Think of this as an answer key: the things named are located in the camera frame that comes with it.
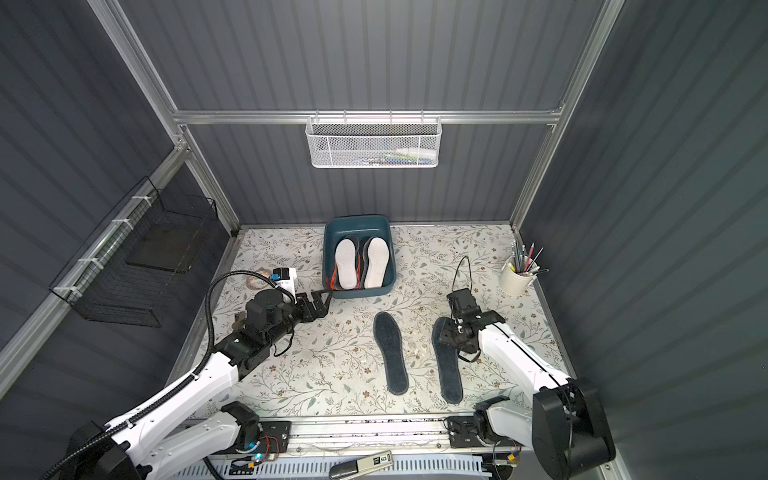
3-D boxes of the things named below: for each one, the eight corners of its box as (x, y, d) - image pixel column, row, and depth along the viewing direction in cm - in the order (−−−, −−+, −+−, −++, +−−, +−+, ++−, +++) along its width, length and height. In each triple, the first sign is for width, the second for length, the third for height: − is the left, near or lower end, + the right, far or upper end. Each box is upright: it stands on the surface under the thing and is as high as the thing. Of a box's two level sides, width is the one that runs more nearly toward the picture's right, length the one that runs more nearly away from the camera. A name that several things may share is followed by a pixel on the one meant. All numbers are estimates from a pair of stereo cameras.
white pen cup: (500, 296, 102) (510, 277, 93) (494, 275, 108) (503, 255, 99) (528, 296, 102) (541, 277, 93) (521, 275, 108) (532, 255, 99)
